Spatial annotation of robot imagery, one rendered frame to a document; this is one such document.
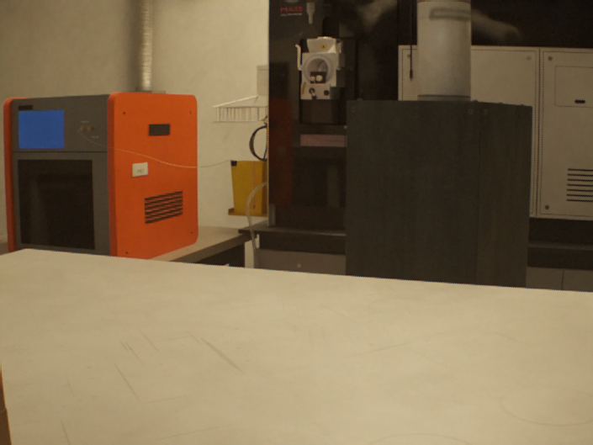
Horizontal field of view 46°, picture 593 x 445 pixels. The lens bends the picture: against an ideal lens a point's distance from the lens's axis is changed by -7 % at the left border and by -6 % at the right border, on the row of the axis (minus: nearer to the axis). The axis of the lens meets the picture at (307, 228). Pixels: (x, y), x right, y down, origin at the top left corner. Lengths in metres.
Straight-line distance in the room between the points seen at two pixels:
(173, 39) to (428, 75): 2.57
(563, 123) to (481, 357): 1.55
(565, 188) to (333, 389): 1.65
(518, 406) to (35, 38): 3.92
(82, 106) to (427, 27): 0.92
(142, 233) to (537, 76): 1.13
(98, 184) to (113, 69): 2.10
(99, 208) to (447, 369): 1.39
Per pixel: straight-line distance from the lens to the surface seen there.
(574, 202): 2.09
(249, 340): 0.59
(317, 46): 2.13
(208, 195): 3.62
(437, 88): 1.24
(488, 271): 1.20
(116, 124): 1.79
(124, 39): 3.87
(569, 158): 2.08
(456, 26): 1.25
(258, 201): 2.30
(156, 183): 1.95
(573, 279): 2.05
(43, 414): 0.46
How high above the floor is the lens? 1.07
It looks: 9 degrees down
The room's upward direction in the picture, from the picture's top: straight up
